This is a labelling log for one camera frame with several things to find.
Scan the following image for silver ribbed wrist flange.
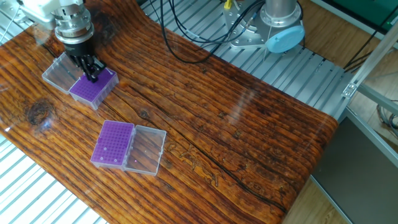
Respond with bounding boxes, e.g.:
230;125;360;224
53;5;95;44

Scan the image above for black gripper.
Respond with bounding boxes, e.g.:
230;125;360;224
62;37;106;83

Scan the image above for black cable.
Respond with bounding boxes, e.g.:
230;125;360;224
173;0;268;44
159;0;274;63

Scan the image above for glossy wood grain mat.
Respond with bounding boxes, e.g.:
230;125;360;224
0;0;340;224

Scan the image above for light blue plastic piece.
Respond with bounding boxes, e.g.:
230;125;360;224
266;25;307;54

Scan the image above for silver robot mounting plate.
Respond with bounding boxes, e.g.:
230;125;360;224
221;0;290;49

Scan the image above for purple pipette tip holder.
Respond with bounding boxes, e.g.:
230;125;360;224
42;53;119;111
91;120;167;176

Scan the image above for silver corner bracket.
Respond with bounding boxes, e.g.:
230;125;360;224
342;81;358;100

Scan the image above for aluminium frame profile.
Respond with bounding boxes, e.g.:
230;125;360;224
341;31;398;103

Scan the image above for green board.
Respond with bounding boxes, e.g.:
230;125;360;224
314;0;398;35

